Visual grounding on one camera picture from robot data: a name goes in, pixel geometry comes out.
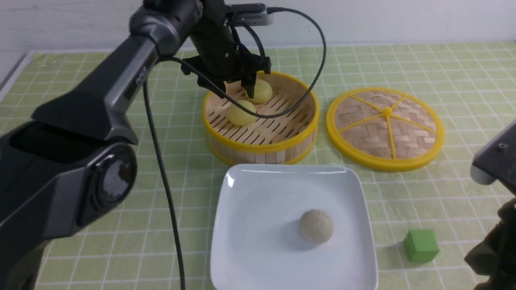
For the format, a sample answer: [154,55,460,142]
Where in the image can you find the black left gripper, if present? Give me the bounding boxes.
[181,0,271,99]

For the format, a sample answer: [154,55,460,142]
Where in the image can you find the yellow steamed bun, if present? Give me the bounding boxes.
[227,99,257,126]
[247,79,273,104]

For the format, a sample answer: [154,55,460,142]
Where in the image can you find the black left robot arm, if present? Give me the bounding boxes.
[0,0,272,290]

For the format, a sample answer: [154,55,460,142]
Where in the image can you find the white square plate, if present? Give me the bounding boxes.
[210,164,379,290]

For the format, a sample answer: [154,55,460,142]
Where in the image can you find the beige steamed bun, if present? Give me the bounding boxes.
[299,209,334,244]

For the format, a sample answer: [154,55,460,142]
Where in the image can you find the bamboo steamer basket yellow rim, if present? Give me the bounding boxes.
[202,72,320,165]

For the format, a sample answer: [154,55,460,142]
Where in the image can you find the woven bamboo steamer lid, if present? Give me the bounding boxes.
[326,87,445,172]

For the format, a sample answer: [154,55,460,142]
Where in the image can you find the green checkered tablecloth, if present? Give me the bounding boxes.
[0,42,516,290]

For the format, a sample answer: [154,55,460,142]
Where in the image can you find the green cube block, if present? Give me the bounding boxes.
[403,229,440,263]

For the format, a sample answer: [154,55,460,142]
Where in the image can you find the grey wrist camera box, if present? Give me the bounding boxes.
[225,3,273,27]

